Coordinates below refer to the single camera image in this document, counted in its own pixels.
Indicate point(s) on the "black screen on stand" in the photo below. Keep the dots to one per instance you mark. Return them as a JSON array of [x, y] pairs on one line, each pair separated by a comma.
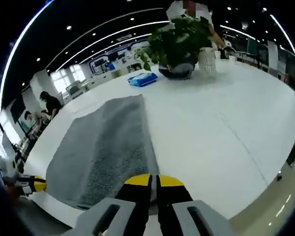
[[16, 109]]

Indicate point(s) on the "grey towel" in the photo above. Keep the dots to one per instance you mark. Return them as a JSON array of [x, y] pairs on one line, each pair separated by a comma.
[[100, 147]]

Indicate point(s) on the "blue wet wipes packet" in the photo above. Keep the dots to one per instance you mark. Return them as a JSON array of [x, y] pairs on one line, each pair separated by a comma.
[[142, 79]]

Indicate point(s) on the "white ribbed cup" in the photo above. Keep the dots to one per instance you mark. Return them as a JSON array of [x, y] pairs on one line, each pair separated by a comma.
[[207, 61]]

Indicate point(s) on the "green potted plant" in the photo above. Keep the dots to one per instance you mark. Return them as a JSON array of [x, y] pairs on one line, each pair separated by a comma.
[[179, 44]]

